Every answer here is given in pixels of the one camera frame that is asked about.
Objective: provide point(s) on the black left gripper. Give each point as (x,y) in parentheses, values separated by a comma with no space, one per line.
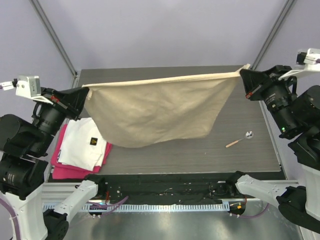
(71,101)

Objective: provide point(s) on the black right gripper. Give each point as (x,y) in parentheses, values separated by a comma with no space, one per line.
(254,81)

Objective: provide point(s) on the spoon with wooden handle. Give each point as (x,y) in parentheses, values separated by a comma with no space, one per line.
(247,136)

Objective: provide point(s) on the beige cloth napkin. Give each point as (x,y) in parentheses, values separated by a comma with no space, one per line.
(139,113)

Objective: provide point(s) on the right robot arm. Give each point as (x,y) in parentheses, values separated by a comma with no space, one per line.
(298,119)

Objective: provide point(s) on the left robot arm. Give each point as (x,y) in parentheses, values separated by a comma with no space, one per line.
(24,145)

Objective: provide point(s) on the white folded cloth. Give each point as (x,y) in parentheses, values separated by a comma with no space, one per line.
(82,146)

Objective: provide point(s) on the pink folded cloth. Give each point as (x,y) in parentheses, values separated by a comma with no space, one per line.
(62,172)

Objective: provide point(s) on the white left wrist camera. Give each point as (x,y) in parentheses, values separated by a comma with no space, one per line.
(26,86)

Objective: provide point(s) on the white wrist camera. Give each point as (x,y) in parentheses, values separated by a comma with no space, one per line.
(26,86)
(307,63)

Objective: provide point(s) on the aluminium frame rail right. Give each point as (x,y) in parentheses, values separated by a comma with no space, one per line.
(275,147)

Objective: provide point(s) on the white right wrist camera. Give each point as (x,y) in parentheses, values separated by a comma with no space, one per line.
(307,63)

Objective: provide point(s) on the aluminium frame post left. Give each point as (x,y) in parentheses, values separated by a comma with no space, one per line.
(53,35)

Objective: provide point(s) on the aluminium frame post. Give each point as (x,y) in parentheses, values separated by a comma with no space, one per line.
(53,35)
(275,29)

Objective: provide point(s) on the aluminium frame post right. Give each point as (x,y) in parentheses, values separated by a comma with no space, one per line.
(275,29)

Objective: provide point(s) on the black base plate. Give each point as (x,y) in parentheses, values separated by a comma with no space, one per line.
(167,188)

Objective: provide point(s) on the white slotted cable duct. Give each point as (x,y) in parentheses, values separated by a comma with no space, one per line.
(130,208)

